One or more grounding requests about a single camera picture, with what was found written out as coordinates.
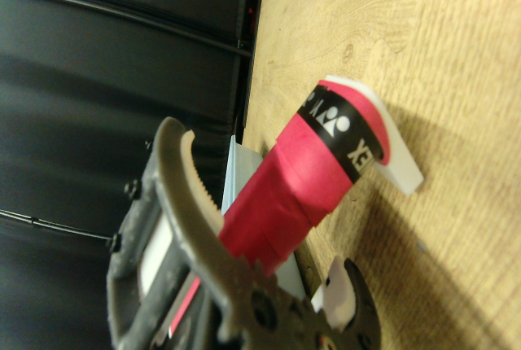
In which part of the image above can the white scoop with red handle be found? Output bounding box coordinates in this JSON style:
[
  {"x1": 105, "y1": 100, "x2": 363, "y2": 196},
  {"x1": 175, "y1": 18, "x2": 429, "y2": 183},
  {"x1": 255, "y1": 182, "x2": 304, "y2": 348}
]
[{"x1": 217, "y1": 75, "x2": 424, "y2": 278}]

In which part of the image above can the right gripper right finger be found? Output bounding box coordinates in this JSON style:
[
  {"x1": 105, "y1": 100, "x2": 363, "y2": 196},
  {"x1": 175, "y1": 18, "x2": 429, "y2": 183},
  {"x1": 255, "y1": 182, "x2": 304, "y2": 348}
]
[{"x1": 156, "y1": 116, "x2": 326, "y2": 350}]

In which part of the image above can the blue litter tray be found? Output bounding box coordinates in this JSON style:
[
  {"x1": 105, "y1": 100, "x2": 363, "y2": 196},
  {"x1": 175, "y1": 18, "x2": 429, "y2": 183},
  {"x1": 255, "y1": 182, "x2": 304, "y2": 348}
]
[{"x1": 221, "y1": 134, "x2": 307, "y2": 302}]

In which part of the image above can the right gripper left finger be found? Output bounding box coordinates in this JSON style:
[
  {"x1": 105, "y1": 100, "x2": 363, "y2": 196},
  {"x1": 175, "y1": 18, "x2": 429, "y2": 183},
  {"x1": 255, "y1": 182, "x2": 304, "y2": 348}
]
[{"x1": 106, "y1": 148, "x2": 212, "y2": 350}]

